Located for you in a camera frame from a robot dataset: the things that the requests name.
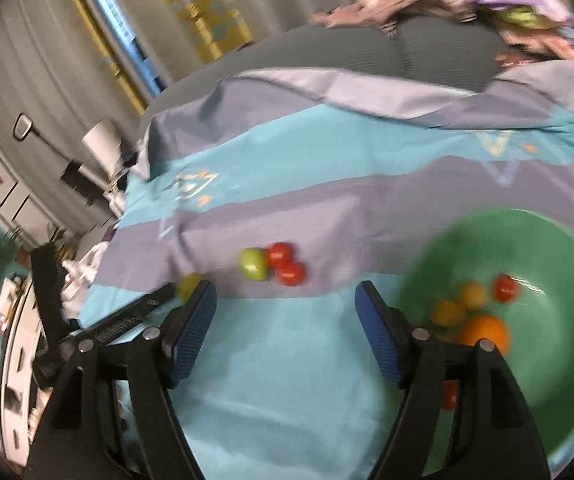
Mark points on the green bowl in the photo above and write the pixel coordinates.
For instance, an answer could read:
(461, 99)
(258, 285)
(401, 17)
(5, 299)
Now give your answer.
(557, 360)

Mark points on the white cabinet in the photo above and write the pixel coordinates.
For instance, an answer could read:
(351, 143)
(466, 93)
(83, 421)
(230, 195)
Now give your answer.
(17, 370)

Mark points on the small tan round fruit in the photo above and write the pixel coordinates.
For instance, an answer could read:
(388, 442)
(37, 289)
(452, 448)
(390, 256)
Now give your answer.
(473, 294)

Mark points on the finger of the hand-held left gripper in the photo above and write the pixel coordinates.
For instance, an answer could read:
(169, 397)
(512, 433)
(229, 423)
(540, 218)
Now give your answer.
(122, 322)
(47, 290)

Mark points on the small green tomato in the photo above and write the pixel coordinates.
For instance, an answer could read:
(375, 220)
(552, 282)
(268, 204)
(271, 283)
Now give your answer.
(189, 286)

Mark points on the dark red tomato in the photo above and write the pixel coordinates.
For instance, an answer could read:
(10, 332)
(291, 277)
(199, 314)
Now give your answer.
(450, 395)

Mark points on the blue grey printed cloth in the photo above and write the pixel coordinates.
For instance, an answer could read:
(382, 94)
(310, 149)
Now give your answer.
(292, 360)

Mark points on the large orange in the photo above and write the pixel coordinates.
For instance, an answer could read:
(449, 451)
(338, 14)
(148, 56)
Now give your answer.
(486, 331)

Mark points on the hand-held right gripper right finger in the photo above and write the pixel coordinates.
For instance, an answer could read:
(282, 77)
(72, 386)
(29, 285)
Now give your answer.
(379, 340)

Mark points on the yellow patterned curtain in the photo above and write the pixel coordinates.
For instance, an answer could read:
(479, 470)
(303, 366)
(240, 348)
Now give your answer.
(202, 7)

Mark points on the large green tomato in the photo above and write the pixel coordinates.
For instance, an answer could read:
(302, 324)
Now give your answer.
(253, 264)

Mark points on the large tan round fruit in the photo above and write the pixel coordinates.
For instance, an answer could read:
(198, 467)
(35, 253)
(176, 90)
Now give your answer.
(448, 312)

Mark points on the black stand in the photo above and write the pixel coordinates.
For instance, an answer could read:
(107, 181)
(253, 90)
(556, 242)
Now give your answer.
(77, 177)

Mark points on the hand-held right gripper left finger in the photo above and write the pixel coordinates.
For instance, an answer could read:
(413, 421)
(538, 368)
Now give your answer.
(192, 335)

